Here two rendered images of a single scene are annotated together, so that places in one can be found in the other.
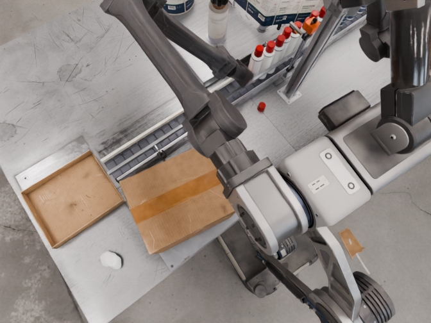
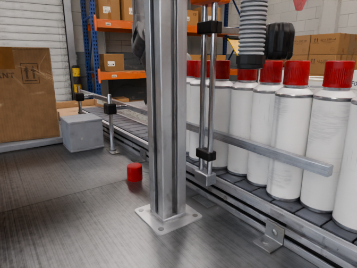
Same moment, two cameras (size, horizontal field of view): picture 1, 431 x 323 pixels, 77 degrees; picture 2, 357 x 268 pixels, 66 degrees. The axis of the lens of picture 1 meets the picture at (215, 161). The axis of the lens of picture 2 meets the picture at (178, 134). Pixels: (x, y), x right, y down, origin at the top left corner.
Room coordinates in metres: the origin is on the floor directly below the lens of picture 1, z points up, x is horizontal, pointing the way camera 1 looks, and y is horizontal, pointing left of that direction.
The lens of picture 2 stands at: (0.87, -0.69, 1.09)
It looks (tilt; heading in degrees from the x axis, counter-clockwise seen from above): 15 degrees down; 102
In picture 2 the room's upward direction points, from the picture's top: straight up
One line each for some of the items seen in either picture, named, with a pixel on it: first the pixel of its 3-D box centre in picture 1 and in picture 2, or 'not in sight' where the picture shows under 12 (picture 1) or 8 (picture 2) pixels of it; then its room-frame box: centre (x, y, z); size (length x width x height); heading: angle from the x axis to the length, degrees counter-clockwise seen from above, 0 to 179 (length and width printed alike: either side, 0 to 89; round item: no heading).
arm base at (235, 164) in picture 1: (236, 165); not in sight; (0.16, -0.04, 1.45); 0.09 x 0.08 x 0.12; 132
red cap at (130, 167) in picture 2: (261, 106); (134, 172); (0.65, -0.16, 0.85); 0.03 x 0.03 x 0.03
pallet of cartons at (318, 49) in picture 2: not in sight; (307, 86); (1.88, 3.72, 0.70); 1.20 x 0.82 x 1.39; 138
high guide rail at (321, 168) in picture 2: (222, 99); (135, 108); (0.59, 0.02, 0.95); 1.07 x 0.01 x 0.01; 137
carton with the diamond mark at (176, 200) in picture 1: (182, 201); (14, 90); (0.14, 0.09, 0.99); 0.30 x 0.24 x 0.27; 127
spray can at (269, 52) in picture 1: (265, 60); (202, 111); (0.80, -0.13, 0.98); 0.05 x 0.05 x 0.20
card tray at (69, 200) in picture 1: (73, 197); (79, 108); (0.09, 0.53, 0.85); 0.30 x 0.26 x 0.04; 137
